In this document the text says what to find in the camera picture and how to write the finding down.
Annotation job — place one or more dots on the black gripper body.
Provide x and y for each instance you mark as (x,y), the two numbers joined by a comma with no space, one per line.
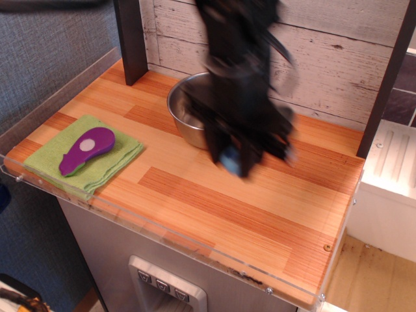
(236,99)

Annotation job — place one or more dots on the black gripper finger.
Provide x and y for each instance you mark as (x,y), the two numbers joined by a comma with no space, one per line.
(217,140)
(250,155)

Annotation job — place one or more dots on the blue handled grey spoon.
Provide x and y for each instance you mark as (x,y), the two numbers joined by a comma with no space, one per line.
(230,160)

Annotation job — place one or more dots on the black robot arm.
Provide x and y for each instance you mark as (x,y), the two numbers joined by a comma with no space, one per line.
(238,33)

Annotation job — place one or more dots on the stainless steel bowl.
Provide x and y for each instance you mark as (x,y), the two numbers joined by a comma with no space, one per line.
(178,104)

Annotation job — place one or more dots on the purple toy eggplant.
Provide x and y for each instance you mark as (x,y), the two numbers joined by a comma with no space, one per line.
(94,142)

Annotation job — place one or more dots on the clear acrylic table guard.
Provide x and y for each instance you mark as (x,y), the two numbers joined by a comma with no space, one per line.
(278,230)

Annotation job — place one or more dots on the white ridged cabinet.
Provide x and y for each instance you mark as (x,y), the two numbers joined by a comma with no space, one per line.
(383,214)

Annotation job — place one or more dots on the silver dispenser panel with buttons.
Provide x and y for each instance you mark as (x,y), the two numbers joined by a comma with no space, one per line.
(160,290)

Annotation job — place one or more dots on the green folded cloth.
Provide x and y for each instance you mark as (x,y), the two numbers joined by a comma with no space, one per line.
(96,172)

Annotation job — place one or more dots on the orange object bottom left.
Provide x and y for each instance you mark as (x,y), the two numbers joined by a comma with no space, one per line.
(19,302)

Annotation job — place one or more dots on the dark right shelf post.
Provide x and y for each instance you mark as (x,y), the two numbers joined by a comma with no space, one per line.
(392,70)

